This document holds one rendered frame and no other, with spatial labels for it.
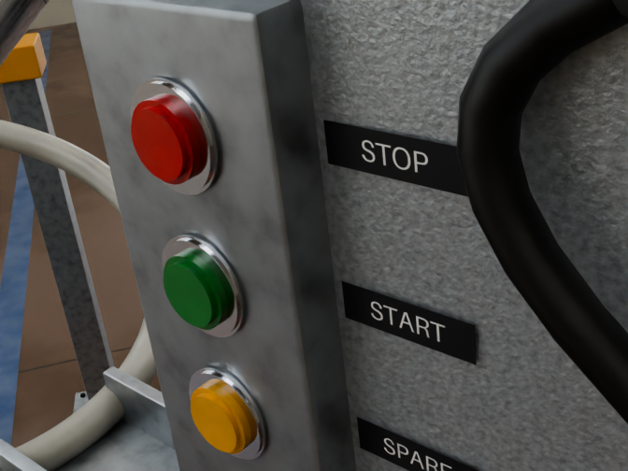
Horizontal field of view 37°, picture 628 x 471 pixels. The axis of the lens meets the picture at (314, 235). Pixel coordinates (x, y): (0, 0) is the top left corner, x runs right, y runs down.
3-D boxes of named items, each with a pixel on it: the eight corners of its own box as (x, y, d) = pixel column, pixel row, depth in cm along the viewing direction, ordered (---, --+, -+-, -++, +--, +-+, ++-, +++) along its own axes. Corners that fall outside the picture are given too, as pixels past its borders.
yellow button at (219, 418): (266, 450, 32) (256, 390, 31) (246, 468, 31) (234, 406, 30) (214, 423, 34) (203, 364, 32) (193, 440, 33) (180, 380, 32)
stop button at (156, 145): (221, 181, 27) (206, 96, 26) (194, 195, 27) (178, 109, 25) (162, 164, 29) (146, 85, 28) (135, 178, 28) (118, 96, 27)
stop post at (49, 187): (143, 382, 277) (57, 22, 227) (143, 424, 260) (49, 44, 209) (76, 395, 275) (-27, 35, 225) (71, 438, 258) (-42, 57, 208)
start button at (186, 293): (245, 326, 30) (233, 255, 28) (221, 343, 29) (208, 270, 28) (190, 304, 31) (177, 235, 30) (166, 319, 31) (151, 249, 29)
